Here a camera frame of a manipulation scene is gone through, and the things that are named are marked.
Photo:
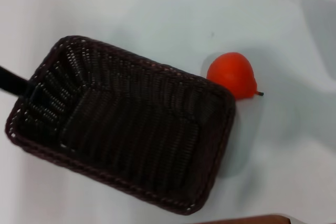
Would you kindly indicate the red plastic pear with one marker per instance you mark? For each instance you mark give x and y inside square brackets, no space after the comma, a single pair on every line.
[233,75]

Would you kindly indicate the black woven rectangular basket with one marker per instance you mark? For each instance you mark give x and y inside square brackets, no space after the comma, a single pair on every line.
[136,134]

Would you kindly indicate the brown rounded object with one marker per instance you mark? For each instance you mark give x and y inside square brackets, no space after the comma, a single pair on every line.
[252,220]

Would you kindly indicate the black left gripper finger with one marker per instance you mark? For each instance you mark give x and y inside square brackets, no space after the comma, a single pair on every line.
[13,81]

